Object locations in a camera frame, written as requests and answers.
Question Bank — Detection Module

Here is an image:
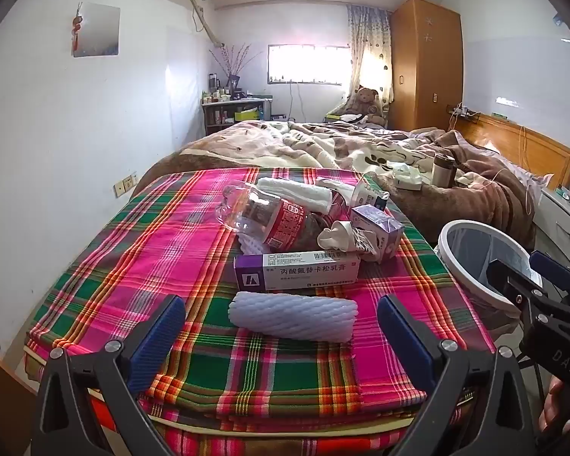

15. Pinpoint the white folded towel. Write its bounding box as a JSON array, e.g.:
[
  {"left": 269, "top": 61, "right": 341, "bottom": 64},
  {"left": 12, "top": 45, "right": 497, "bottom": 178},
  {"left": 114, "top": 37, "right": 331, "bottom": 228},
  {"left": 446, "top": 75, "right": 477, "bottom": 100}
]
[
  {"left": 315, "top": 177, "right": 362, "bottom": 192},
  {"left": 256, "top": 177, "right": 336, "bottom": 214}
]

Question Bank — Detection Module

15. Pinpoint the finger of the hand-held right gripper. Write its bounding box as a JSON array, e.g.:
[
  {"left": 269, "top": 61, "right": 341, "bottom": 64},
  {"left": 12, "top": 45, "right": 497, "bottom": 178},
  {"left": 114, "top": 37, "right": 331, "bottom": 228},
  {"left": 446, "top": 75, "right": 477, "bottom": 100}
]
[
  {"left": 529, "top": 250, "right": 570, "bottom": 293},
  {"left": 486, "top": 259, "right": 548, "bottom": 314}
]

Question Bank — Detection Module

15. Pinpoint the clear plastic bin liner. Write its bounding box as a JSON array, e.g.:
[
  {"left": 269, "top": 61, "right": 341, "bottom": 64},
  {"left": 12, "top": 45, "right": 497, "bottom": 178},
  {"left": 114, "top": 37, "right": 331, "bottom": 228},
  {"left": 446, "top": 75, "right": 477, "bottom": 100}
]
[{"left": 456, "top": 290, "right": 523, "bottom": 338}]

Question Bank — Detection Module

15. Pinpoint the vase with dry branches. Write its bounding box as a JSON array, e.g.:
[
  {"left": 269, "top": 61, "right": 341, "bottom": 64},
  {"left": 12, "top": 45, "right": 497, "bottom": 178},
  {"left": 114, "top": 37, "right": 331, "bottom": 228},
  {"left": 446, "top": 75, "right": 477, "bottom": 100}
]
[{"left": 209, "top": 43, "right": 262, "bottom": 93}]

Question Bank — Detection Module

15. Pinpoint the white foam net sleeve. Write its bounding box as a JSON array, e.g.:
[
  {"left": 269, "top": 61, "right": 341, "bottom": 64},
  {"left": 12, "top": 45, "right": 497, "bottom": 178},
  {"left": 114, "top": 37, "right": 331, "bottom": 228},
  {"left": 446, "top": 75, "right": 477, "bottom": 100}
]
[{"left": 229, "top": 291, "right": 358, "bottom": 343}]

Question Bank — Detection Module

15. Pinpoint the patterned curtain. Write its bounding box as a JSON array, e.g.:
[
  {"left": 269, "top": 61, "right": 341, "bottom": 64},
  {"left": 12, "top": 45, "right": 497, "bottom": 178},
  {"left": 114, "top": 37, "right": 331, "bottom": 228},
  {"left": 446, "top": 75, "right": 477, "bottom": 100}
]
[{"left": 346, "top": 4, "right": 394, "bottom": 105}]

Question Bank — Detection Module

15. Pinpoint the brown thermos flask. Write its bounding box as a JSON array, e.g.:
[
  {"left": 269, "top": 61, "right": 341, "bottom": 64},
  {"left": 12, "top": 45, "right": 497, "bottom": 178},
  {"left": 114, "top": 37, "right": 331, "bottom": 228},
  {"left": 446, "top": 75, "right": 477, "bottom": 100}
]
[{"left": 431, "top": 154, "right": 457, "bottom": 189}]

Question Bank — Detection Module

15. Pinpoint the clear bottle with red label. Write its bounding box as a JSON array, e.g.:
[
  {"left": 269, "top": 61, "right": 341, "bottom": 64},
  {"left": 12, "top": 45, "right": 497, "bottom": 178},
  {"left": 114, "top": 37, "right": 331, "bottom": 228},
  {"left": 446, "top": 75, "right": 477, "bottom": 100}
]
[{"left": 217, "top": 183, "right": 347, "bottom": 253}]

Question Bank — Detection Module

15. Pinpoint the white round waste bin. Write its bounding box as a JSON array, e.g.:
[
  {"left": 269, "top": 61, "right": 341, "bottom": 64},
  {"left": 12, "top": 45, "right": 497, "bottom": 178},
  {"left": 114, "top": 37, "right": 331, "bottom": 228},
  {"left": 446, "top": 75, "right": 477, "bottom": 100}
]
[{"left": 432, "top": 220, "right": 542, "bottom": 338}]

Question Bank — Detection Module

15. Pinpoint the brown patterned blanket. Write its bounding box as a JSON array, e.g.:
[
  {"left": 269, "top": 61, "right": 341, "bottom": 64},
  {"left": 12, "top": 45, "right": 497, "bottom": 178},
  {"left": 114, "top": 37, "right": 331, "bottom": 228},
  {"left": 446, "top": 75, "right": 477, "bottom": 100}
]
[{"left": 133, "top": 120, "right": 537, "bottom": 248}]

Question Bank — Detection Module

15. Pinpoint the wooden headboard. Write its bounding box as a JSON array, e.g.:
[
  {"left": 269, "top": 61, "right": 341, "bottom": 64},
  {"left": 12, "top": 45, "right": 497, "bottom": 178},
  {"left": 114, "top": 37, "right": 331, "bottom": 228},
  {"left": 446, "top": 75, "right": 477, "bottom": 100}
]
[{"left": 456, "top": 113, "right": 570, "bottom": 188}]

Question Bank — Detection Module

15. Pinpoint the purple white ointment box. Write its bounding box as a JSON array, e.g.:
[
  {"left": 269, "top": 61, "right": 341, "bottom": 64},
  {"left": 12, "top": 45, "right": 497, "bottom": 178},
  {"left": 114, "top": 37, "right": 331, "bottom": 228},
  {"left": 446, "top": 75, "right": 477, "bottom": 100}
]
[{"left": 233, "top": 250, "right": 362, "bottom": 294}]

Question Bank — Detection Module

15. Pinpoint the crumpled white wrapper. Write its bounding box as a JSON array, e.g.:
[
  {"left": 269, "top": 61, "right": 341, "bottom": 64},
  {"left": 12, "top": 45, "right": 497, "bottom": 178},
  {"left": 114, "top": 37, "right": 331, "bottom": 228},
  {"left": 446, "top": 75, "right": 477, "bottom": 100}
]
[{"left": 317, "top": 221, "right": 378, "bottom": 262}]

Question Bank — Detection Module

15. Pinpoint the white drink carton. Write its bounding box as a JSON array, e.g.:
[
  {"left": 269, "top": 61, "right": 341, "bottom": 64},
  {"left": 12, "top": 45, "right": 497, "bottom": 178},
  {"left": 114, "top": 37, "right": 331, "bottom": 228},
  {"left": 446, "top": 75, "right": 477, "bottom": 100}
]
[{"left": 354, "top": 174, "right": 390, "bottom": 212}]

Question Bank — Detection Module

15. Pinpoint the pale purple milk carton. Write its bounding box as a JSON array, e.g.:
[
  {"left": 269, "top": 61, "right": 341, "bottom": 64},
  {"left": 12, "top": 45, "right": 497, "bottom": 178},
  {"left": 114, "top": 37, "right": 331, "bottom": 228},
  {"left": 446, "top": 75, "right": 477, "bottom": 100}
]
[{"left": 350, "top": 204, "right": 406, "bottom": 262}]

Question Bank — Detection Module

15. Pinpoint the silver wall panel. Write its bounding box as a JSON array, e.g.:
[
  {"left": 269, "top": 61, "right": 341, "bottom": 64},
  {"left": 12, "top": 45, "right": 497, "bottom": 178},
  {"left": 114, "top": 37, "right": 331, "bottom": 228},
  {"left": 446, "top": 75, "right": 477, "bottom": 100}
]
[{"left": 73, "top": 1, "right": 121, "bottom": 58}]

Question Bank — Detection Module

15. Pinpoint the wall socket strip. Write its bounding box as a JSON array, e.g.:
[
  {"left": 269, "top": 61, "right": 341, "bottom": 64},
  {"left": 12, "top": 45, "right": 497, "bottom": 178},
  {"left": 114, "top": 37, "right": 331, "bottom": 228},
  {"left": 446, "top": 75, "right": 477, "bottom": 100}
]
[{"left": 114, "top": 173, "right": 138, "bottom": 198}]

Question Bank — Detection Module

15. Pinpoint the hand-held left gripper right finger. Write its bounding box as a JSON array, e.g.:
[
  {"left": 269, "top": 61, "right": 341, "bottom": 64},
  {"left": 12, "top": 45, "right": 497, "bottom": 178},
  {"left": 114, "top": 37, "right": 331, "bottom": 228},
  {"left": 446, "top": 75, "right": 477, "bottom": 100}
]
[{"left": 377, "top": 294, "right": 540, "bottom": 456}]

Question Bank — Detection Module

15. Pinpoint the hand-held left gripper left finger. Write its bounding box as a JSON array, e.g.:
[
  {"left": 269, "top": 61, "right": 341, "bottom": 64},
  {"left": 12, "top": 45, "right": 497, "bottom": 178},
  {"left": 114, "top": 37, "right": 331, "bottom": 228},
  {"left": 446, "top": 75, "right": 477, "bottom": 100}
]
[{"left": 37, "top": 294, "right": 187, "bottom": 456}]

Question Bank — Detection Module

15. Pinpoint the lavender pillow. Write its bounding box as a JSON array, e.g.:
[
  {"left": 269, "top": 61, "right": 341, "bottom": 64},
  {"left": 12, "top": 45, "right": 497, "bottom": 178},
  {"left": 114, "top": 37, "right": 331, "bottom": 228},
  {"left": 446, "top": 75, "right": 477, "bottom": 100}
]
[{"left": 499, "top": 157, "right": 556, "bottom": 200}]

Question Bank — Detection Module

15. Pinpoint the brown wooden board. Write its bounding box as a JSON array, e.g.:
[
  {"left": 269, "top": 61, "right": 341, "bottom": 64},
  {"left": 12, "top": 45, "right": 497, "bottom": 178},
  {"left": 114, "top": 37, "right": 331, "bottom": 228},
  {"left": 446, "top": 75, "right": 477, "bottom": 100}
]
[{"left": 0, "top": 342, "right": 41, "bottom": 456}]

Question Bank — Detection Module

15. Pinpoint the brown teddy bear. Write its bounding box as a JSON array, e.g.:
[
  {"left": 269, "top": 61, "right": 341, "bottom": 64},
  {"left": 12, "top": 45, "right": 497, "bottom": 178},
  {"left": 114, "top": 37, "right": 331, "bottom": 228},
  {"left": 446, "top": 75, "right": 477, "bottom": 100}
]
[{"left": 347, "top": 86, "right": 385, "bottom": 127}]

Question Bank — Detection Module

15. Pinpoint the row of small jars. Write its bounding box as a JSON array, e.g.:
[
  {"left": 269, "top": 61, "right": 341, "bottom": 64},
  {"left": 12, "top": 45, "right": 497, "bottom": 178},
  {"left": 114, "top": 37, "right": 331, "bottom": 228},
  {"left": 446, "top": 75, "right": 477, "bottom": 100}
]
[{"left": 202, "top": 73, "right": 248, "bottom": 104}]

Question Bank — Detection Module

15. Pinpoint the person's right hand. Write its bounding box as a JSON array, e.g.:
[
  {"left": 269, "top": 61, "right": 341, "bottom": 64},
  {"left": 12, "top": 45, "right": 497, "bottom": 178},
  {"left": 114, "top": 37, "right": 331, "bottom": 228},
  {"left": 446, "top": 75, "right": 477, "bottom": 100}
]
[{"left": 540, "top": 376, "right": 570, "bottom": 445}]

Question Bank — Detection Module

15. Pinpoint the white tissue pack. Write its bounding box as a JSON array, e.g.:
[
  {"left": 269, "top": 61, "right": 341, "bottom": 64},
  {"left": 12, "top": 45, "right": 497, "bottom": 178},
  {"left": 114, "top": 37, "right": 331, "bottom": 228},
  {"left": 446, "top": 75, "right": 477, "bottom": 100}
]
[{"left": 392, "top": 162, "right": 423, "bottom": 192}]

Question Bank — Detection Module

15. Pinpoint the grey nightstand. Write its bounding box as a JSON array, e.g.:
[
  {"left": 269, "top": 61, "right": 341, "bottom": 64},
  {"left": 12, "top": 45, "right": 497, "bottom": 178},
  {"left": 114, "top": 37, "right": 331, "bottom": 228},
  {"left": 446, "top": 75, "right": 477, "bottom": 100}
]
[{"left": 537, "top": 185, "right": 570, "bottom": 252}]

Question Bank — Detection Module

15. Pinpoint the window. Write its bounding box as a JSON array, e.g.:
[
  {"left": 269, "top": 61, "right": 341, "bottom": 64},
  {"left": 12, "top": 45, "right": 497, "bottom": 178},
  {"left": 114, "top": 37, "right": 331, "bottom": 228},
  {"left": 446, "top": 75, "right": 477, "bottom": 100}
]
[{"left": 267, "top": 44, "right": 352, "bottom": 85}]

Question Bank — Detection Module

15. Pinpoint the wooden wardrobe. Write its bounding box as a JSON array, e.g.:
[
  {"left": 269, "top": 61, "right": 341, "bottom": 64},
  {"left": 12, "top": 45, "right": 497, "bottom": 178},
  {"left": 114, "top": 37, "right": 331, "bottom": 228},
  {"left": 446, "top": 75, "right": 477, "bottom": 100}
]
[{"left": 389, "top": 0, "right": 464, "bottom": 132}]

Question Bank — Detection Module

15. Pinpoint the red hanging ornament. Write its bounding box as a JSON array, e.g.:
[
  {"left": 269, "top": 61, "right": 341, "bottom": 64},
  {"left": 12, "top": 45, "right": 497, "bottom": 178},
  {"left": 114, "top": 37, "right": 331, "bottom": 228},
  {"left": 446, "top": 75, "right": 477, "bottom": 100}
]
[{"left": 72, "top": 4, "right": 84, "bottom": 53}]

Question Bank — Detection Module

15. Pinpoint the wrapped air conditioner pipe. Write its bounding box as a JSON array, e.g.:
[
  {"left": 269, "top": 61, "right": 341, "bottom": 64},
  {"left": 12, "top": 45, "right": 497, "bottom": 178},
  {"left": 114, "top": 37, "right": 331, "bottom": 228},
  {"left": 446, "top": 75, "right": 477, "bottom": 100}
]
[{"left": 190, "top": 0, "right": 225, "bottom": 48}]

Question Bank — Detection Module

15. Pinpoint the pink plaid blanket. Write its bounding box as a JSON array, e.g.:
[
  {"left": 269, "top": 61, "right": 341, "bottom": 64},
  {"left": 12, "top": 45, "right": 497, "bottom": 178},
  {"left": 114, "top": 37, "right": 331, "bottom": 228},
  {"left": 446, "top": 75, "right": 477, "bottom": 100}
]
[{"left": 24, "top": 167, "right": 499, "bottom": 456}]

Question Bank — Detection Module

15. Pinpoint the small shelf unit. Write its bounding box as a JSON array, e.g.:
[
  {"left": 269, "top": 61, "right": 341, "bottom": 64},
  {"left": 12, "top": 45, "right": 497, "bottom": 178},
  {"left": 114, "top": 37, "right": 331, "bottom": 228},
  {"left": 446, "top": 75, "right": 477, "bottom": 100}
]
[{"left": 201, "top": 96, "right": 272, "bottom": 136}]

